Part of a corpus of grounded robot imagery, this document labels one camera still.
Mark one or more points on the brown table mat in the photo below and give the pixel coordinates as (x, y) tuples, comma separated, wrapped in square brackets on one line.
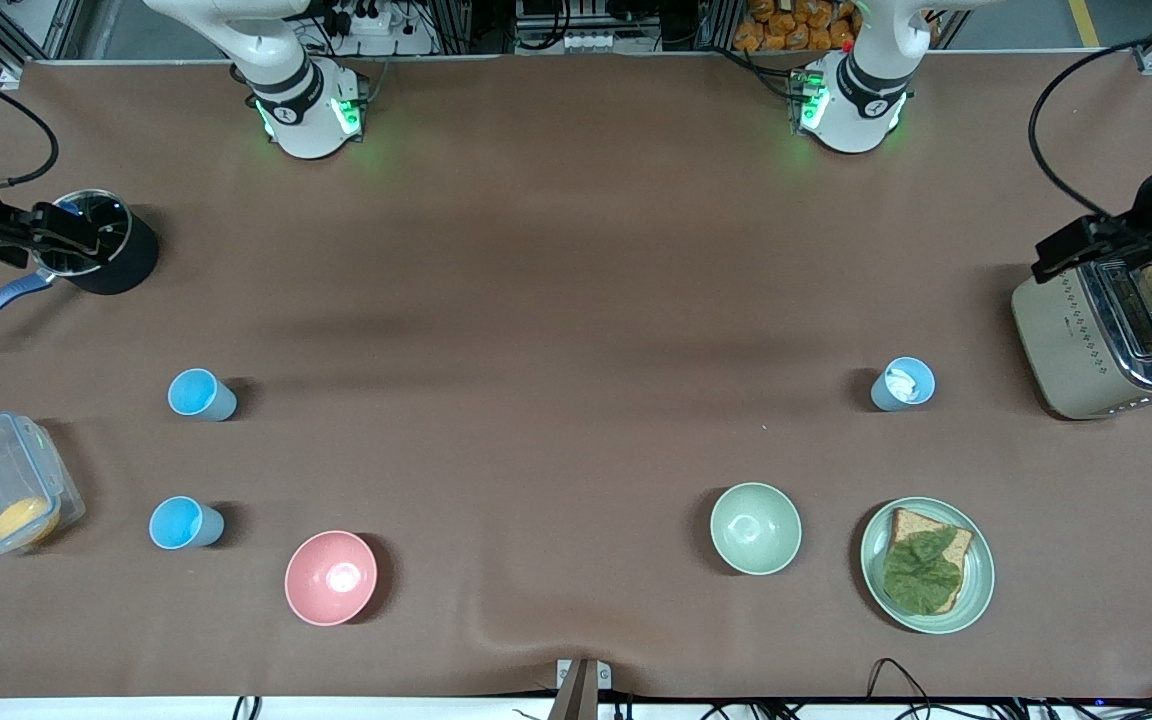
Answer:
[(576, 300)]

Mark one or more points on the brown bread slice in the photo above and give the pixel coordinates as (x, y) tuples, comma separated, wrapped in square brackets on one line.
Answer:
[(911, 524)]

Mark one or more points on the plain blue plastic cup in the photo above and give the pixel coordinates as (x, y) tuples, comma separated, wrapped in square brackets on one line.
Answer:
[(198, 393), (181, 523)]

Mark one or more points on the white socket strip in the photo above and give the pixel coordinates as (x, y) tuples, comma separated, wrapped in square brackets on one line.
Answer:
[(588, 42)]

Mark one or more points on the pale green plate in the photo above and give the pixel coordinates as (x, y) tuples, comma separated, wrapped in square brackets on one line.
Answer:
[(874, 560)]

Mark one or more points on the glass lid with blue knob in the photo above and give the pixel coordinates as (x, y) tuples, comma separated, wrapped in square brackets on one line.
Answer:
[(113, 225)]

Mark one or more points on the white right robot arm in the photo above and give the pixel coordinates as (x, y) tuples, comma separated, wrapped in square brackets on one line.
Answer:
[(301, 115)]

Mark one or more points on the white power strip with plugs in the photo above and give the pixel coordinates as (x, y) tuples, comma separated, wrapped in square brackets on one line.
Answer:
[(361, 18)]

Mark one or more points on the pink bowl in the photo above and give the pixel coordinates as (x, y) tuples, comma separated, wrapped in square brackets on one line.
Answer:
[(331, 578)]

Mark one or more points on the pale green bowl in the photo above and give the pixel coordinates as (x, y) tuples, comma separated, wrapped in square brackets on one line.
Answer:
[(756, 528)]

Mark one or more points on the orange snack bags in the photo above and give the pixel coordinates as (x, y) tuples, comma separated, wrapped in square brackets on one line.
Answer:
[(791, 25)]

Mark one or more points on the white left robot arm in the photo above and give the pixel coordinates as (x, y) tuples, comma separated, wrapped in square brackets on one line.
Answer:
[(861, 110)]

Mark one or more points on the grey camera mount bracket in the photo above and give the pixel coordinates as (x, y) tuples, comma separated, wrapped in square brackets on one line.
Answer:
[(576, 690)]

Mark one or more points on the beige chrome toaster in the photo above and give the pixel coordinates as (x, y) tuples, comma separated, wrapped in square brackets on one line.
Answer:
[(1066, 340)]

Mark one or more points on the green lettuce leaf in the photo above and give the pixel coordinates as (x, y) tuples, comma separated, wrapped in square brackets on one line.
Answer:
[(921, 575)]

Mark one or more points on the blue cup with white glare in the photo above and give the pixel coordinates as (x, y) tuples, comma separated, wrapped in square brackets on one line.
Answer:
[(904, 384)]

